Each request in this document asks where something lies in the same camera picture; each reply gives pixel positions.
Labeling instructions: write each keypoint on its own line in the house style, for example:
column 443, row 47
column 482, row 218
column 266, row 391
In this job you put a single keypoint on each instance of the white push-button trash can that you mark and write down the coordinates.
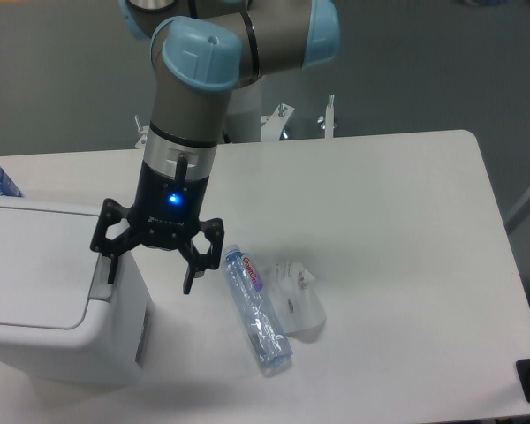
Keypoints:
column 68, row 313

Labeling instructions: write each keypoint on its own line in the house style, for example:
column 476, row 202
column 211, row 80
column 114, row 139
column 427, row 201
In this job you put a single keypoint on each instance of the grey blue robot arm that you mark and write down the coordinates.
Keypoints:
column 200, row 51

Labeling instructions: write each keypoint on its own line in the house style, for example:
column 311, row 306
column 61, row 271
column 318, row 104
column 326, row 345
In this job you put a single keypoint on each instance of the clear plastic water bottle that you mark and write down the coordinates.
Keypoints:
column 256, row 312

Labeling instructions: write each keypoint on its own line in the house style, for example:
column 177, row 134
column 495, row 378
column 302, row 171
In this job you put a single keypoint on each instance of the clear plastic bag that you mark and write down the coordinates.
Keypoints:
column 290, row 287

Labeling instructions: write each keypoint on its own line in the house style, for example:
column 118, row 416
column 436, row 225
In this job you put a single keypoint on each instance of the white pedestal base frame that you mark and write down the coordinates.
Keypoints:
column 273, row 127

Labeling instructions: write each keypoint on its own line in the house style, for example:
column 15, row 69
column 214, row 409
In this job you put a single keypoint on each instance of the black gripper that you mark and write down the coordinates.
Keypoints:
column 165, row 214

